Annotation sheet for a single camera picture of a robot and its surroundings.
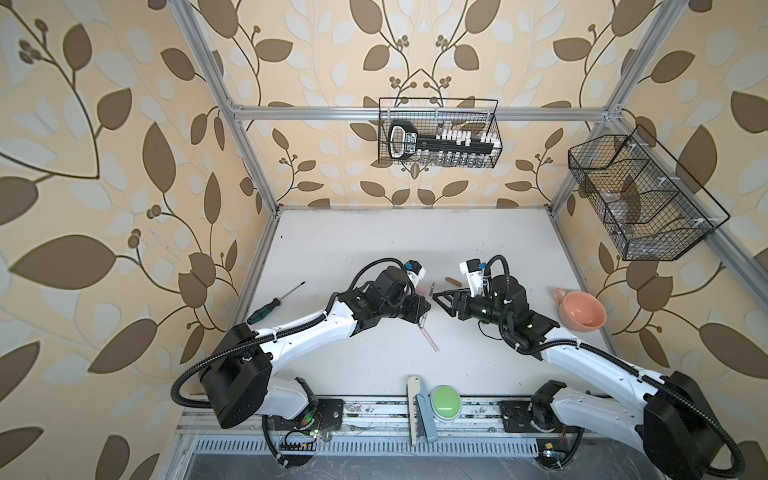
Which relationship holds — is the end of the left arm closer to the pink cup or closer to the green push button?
the green push button

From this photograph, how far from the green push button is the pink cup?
0.40m

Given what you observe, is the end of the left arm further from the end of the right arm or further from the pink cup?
the pink cup

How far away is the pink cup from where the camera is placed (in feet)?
2.78

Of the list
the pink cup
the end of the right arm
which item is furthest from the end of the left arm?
the pink cup

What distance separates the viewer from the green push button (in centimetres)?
75
